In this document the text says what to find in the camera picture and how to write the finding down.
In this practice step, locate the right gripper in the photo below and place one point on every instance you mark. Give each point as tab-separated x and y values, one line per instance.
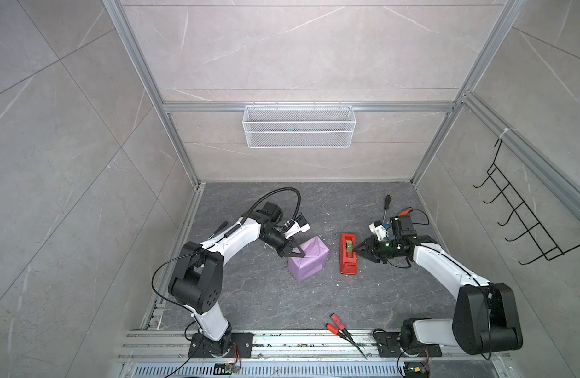
367	251

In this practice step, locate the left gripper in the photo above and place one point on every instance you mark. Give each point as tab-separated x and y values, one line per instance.
289	251

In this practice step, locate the red tape dispenser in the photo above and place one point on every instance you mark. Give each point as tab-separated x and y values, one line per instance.
348	255

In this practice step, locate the pink wrapping paper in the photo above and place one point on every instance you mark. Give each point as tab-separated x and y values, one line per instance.
314	261

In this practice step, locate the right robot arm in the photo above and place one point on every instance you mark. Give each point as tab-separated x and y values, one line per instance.
486	318

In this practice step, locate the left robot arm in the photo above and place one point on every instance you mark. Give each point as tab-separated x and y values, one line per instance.
197	278

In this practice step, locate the small black tool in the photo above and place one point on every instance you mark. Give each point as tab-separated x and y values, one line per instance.
221	227

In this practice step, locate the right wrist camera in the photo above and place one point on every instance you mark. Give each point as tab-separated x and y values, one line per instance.
400	227

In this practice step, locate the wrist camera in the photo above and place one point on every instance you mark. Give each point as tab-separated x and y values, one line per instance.
287	228
400	227

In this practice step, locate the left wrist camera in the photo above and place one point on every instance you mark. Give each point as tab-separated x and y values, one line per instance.
287	228

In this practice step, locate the black handled screwdriver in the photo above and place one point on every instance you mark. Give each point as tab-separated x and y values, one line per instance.
387	202

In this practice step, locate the orange handled screwdriver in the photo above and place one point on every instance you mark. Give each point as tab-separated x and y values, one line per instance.
405	212

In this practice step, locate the red handled screwdriver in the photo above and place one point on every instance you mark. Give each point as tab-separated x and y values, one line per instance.
334	330

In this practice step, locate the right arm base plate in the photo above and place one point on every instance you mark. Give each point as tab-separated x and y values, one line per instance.
395	344

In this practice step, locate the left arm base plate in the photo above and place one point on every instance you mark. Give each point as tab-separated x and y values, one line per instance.
228	346

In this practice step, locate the white wire mesh basket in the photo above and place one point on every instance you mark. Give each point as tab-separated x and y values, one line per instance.
298	126

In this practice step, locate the black wire hook rack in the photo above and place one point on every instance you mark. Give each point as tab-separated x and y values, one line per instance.
531	227

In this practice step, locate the aluminium mounting rail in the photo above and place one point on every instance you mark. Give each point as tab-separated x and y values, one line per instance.
318	345

